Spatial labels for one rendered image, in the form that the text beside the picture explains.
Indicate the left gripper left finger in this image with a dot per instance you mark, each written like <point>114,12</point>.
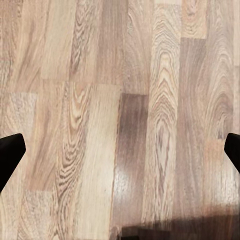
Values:
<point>12,149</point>

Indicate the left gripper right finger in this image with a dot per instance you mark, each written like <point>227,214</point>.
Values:
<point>232,149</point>

